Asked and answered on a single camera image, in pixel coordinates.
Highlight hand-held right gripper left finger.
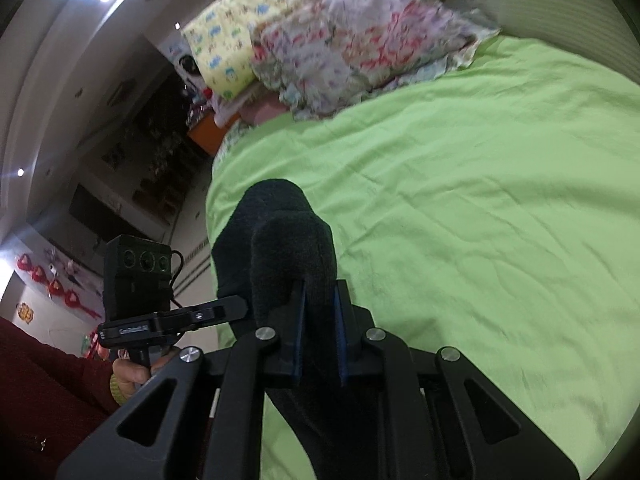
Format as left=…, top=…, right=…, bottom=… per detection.
left=56, top=280, right=307, bottom=480

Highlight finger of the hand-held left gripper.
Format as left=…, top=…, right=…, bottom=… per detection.
left=195, top=295, right=248, bottom=330

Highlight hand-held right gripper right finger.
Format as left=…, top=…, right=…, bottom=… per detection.
left=334, top=280, right=581, bottom=480

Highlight black pants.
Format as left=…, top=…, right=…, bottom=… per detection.
left=210, top=178, right=426, bottom=480

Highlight person's left forearm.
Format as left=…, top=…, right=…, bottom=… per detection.
left=0, top=316, right=131, bottom=480

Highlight person's left hand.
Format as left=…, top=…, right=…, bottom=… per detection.
left=111, top=347, right=176, bottom=407

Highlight black television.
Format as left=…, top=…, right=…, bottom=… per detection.
left=67, top=183, right=168, bottom=246

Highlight dark display cabinet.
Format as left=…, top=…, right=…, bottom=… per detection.
left=65, top=35, right=216, bottom=261

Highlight orange bedside cabinet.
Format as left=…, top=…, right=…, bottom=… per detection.
left=186, top=112, right=236, bottom=156

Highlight green bed sheet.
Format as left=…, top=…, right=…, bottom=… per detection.
left=205, top=35, right=640, bottom=480

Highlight pink folded cloth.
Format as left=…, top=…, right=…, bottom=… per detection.
left=215, top=82, right=293, bottom=128

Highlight yellow printed pillow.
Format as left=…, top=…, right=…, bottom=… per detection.
left=181, top=0, right=371, bottom=101

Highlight pink floral ruffled pillow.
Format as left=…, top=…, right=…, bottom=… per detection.
left=248, top=0, right=501, bottom=121

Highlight striped white headboard cover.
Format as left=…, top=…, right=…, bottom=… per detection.
left=430, top=0, right=640, bottom=86

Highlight red hanging wall ornaments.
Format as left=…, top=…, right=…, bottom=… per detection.
left=15, top=252, right=101, bottom=321

